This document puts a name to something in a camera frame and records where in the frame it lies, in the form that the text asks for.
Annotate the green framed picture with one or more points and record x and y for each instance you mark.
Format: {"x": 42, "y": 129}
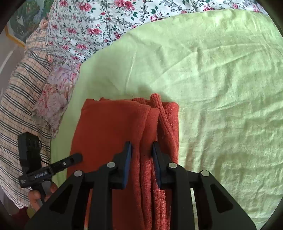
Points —
{"x": 26, "y": 19}

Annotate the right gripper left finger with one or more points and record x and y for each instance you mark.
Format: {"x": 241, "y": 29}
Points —
{"x": 85, "y": 199}

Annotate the white red floral bedspread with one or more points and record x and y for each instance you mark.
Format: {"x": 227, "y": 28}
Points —
{"x": 78, "y": 29}

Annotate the plaid checked blanket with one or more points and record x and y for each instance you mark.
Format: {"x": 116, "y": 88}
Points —
{"x": 17, "y": 104}

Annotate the dark red sleeve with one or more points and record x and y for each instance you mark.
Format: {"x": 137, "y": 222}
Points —
{"x": 20, "y": 219}

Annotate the person's left hand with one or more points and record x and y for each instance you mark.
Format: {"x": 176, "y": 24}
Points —
{"x": 34, "y": 196}

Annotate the light green bed sheet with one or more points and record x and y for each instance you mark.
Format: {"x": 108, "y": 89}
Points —
{"x": 224, "y": 70}

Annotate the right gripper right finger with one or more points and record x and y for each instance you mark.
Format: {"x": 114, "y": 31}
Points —
{"x": 216, "y": 208}

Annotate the rust orange knitted sweater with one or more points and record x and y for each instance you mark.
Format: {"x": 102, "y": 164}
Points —
{"x": 102, "y": 131}

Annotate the pink floral pillow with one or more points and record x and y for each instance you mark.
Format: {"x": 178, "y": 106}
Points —
{"x": 55, "y": 97}

